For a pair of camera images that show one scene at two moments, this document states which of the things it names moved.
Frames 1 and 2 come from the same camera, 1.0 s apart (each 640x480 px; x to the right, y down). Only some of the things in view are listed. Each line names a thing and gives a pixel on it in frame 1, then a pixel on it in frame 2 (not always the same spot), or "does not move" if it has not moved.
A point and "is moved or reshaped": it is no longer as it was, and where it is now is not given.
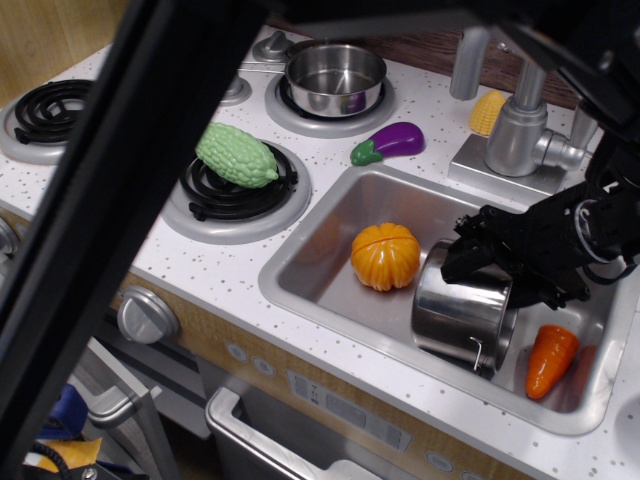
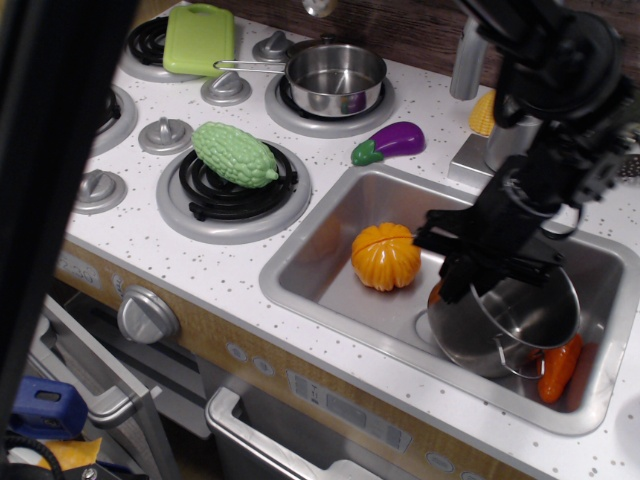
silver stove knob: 238,91 does not move
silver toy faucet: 519,152 does not move
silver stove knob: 272,48 does not move
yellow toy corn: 485,111 does not move
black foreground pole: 167,66 → 59,65
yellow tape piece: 75,452 does not move
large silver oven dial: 146,317 does not move
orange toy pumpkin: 385,256 does not move
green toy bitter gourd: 237,156 does not move
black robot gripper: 550,252 → 484,245
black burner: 52,111 → 118,124
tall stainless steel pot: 469,325 is moved or reshaped
